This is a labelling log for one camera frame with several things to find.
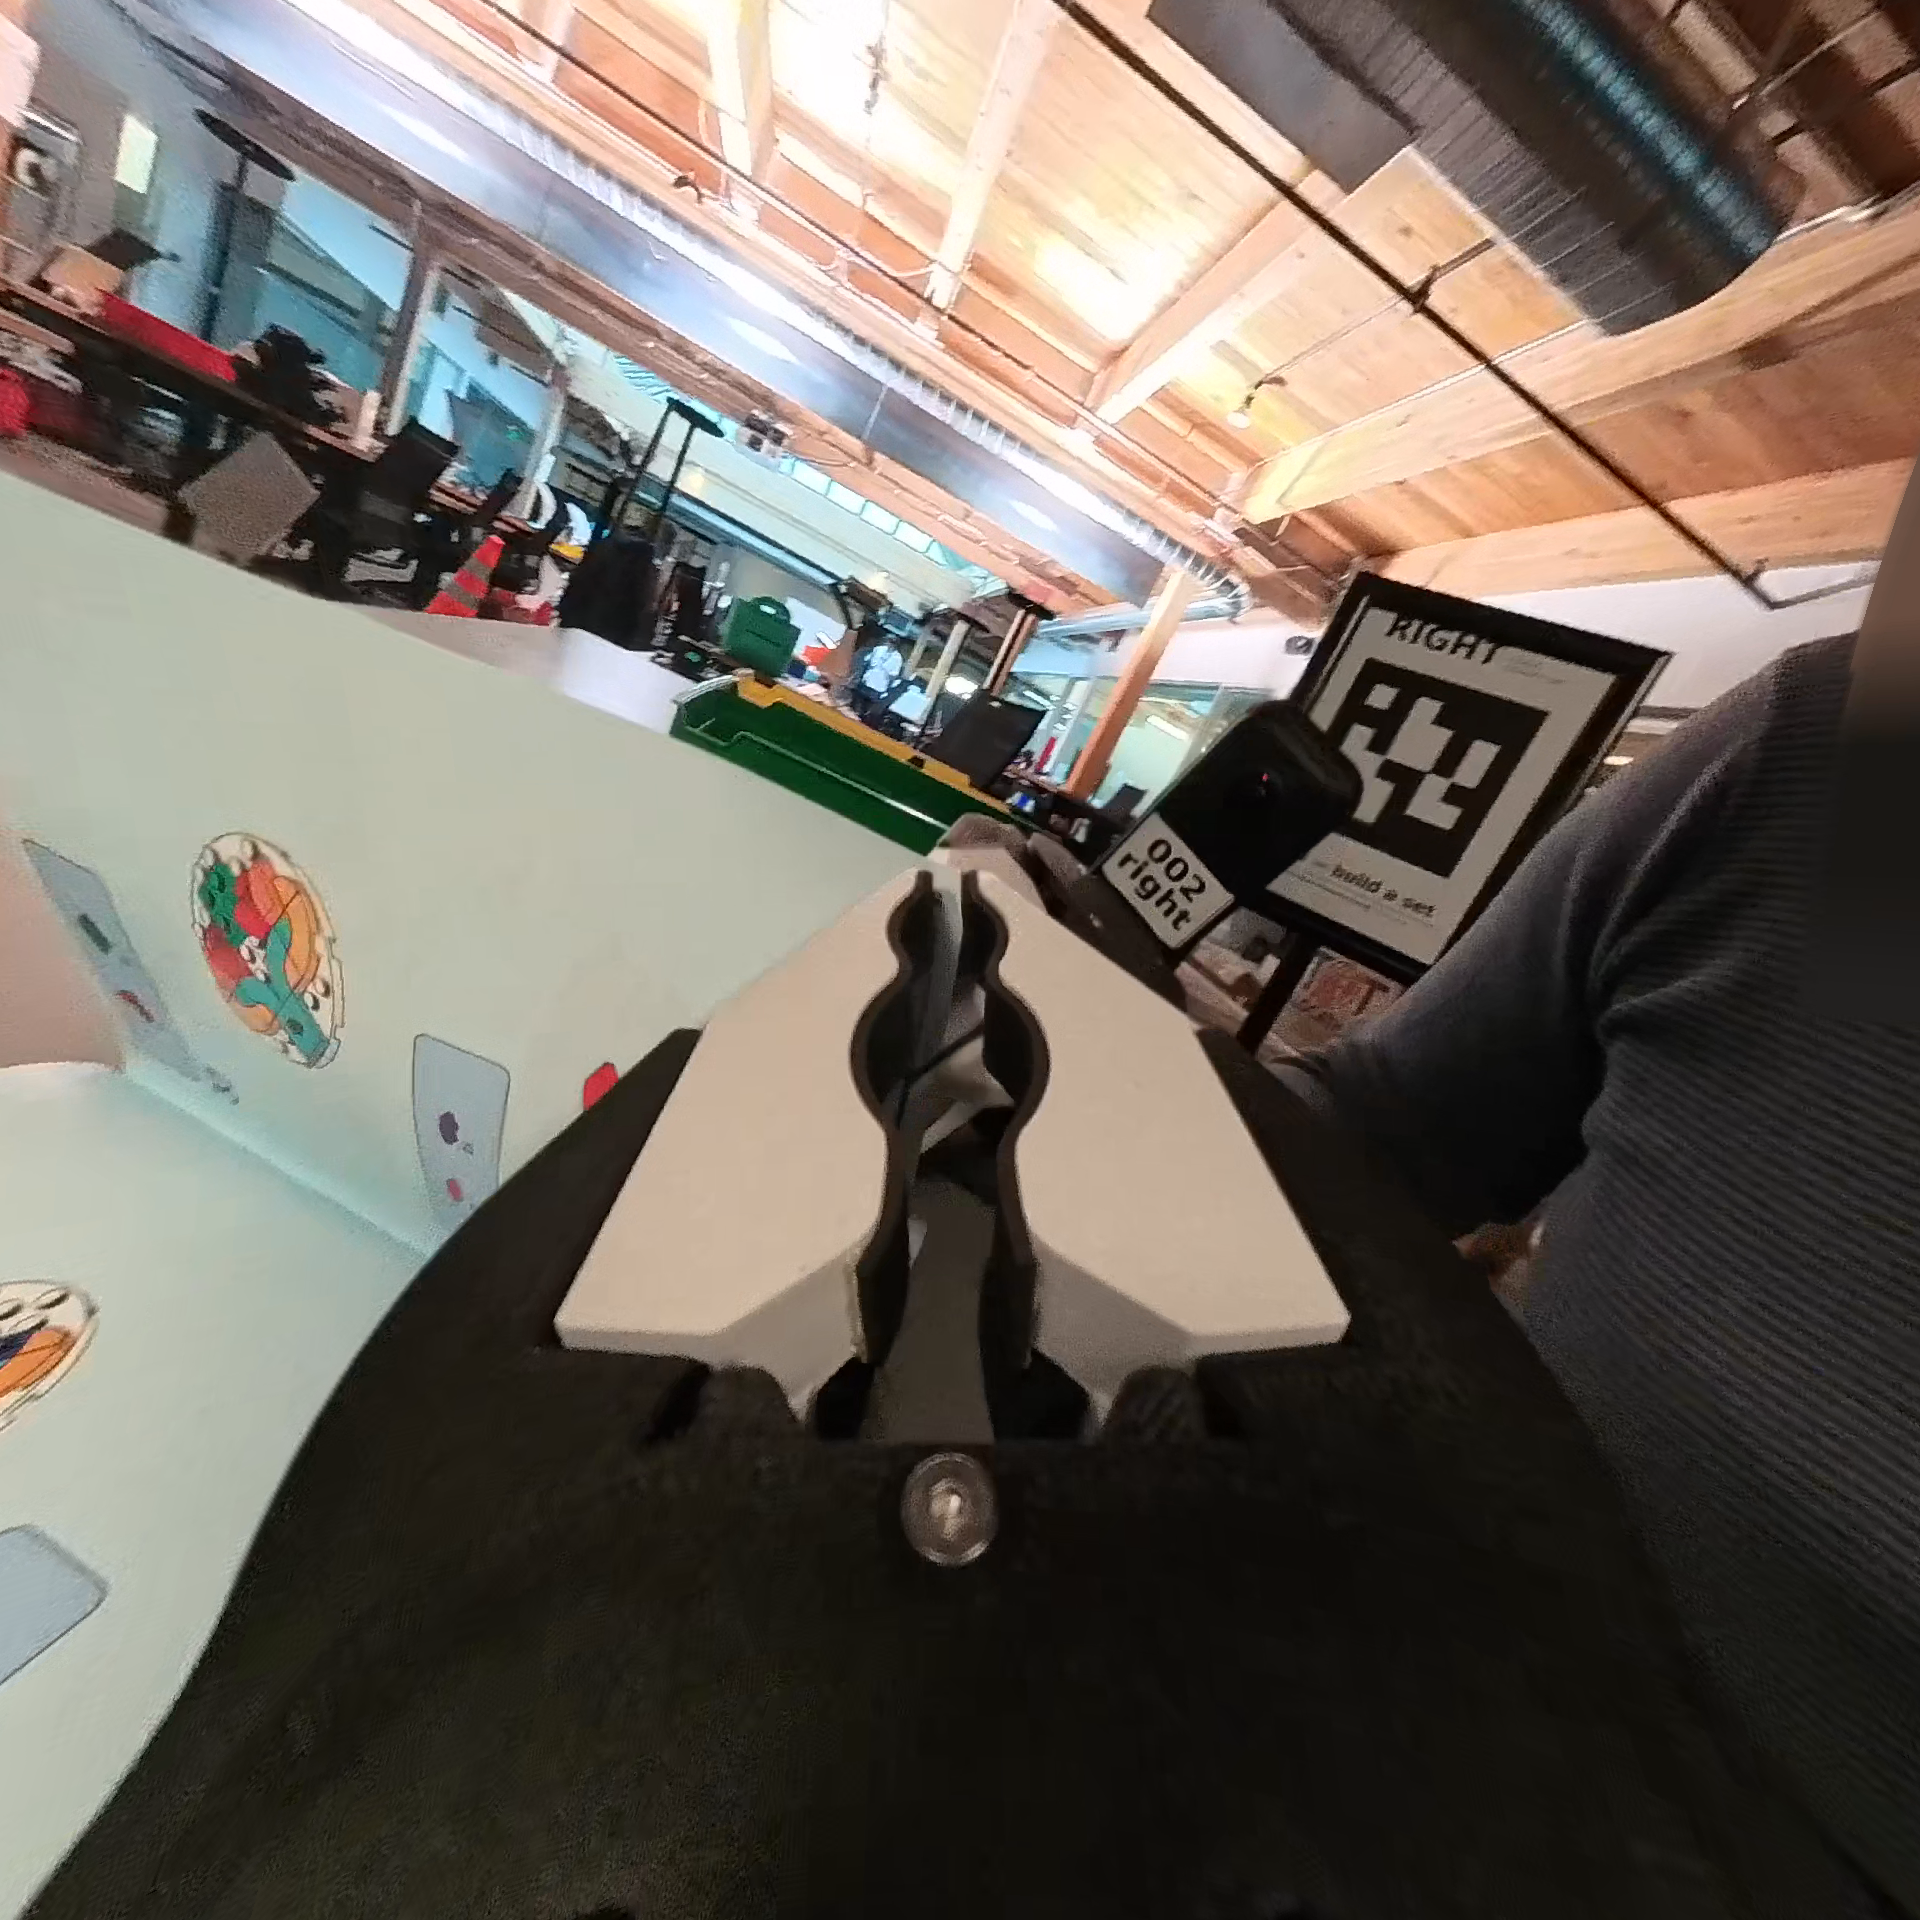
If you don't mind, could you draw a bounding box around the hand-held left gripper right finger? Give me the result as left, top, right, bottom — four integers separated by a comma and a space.
960, 876, 1354, 1353

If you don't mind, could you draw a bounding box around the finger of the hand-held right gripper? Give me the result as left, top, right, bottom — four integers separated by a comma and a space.
926, 817, 1040, 890

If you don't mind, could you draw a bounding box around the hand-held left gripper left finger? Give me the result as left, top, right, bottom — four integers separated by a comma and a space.
553, 876, 939, 1353

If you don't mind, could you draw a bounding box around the lego instruction booklet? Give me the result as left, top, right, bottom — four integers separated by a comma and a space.
0, 474, 1022, 1920

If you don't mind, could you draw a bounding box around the green plastic bin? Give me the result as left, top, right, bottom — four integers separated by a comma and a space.
667, 676, 1037, 844

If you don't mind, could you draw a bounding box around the printed tag card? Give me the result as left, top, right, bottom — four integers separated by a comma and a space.
1255, 569, 1674, 975

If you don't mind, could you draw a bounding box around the black office chair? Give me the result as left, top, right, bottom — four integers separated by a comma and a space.
317, 418, 462, 595

